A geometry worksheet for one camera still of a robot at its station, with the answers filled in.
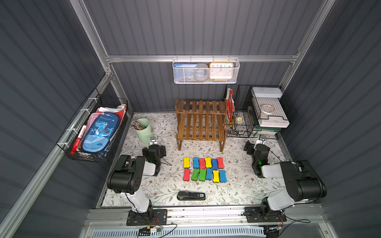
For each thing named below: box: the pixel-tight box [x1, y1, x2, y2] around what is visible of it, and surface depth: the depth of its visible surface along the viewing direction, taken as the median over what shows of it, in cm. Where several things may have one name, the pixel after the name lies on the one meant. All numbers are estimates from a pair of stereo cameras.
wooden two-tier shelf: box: [175, 99, 227, 153], surface depth 92 cm
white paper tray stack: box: [250, 86, 291, 128], surface depth 98 cm
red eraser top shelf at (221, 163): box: [217, 157, 225, 170], surface depth 93 cm
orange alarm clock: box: [209, 61, 235, 82], surface depth 91 cm
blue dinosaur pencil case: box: [81, 112, 121, 153], surface depth 66 cm
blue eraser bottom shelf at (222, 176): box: [219, 170, 228, 182], surface depth 88 cm
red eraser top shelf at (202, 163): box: [198, 158, 206, 170], surface depth 92 cm
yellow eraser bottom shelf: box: [212, 170, 220, 183], surface depth 88 cm
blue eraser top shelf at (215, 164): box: [211, 158, 218, 171], surface depth 92 cm
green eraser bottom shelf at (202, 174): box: [198, 168, 207, 182], surface depth 88 cm
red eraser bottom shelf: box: [182, 168, 191, 181], surface depth 88 cm
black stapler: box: [176, 190, 206, 201], surface depth 79 cm
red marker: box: [69, 124, 88, 155], surface depth 67 cm
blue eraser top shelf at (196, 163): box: [192, 157, 200, 169], surface depth 93 cm
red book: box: [225, 87, 235, 123], surface depth 114 cm
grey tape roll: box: [193, 62, 210, 81], surface depth 89 cm
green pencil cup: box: [133, 118, 154, 144], surface depth 98 cm
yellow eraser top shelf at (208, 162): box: [204, 157, 212, 169], surface depth 93 cm
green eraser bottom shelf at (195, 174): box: [191, 168, 200, 181], surface depth 88 cm
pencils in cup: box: [130, 119, 144, 130], surface depth 93 cm
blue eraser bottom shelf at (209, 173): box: [205, 168, 213, 180], surface depth 88 cm
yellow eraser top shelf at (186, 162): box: [183, 157, 191, 169], surface depth 93 cm
